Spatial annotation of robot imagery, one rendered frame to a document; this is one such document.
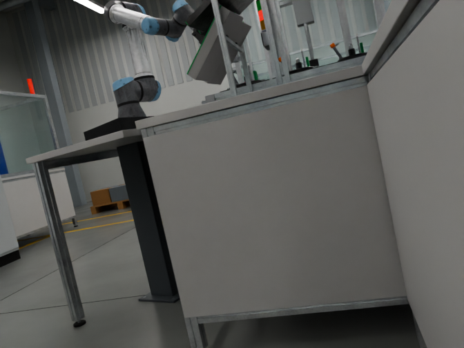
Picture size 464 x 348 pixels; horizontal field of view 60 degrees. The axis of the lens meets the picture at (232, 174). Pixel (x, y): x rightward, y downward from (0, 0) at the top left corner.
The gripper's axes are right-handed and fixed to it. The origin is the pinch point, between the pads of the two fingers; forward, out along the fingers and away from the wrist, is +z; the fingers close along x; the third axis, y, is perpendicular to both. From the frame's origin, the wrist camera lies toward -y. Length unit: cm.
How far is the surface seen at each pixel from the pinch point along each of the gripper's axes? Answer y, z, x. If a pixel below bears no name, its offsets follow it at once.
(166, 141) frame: 31, 23, 67
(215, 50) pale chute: 1.6, 5.8, 37.1
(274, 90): -5, 37, 67
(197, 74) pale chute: 12.6, 7.3, 39.9
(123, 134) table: 48, 4, 49
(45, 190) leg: 106, -15, 26
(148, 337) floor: 104, 68, 45
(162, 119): 27, 17, 67
